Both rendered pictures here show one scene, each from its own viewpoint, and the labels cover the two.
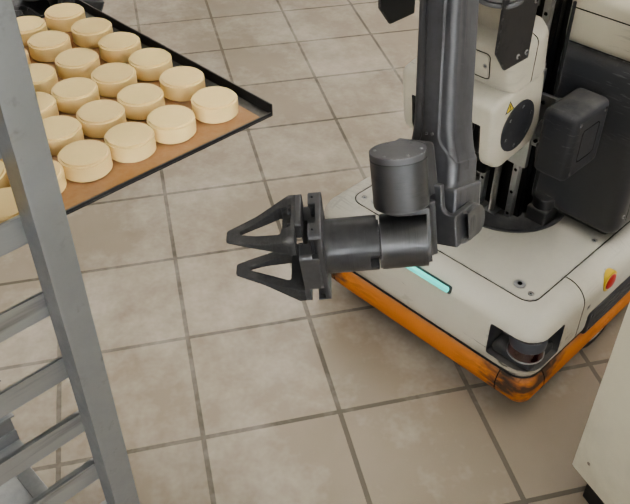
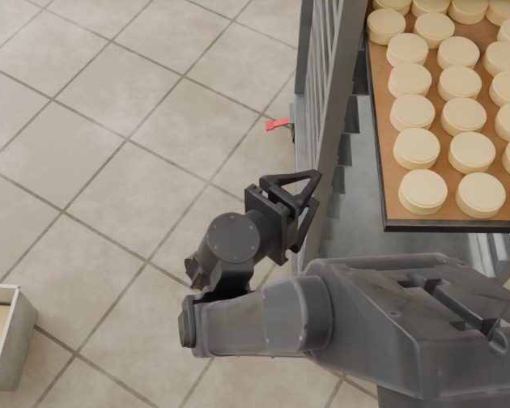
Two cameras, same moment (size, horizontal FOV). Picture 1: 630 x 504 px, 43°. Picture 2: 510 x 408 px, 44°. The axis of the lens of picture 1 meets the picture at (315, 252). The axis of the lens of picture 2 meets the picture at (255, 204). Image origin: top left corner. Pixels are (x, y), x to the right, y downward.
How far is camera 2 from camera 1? 0.94 m
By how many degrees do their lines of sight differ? 74
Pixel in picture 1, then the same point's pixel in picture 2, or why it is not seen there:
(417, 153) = (210, 235)
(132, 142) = (399, 104)
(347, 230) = not seen: hidden behind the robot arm
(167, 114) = (422, 143)
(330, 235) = (252, 213)
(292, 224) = (273, 184)
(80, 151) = (414, 75)
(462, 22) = (250, 306)
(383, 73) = not seen: outside the picture
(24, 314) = not seen: hidden behind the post
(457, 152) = (211, 311)
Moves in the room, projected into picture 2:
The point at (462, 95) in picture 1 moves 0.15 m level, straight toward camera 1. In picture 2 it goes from (229, 320) to (152, 203)
